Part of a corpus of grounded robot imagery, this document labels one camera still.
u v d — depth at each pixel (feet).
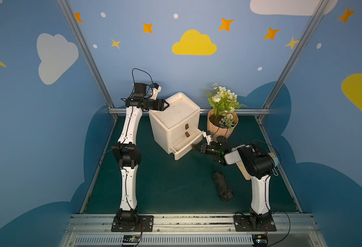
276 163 3.21
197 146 3.23
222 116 3.26
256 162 1.89
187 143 3.23
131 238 2.35
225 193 2.57
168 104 2.95
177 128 2.76
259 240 2.40
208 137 3.06
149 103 2.63
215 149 2.89
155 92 2.74
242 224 2.44
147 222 2.48
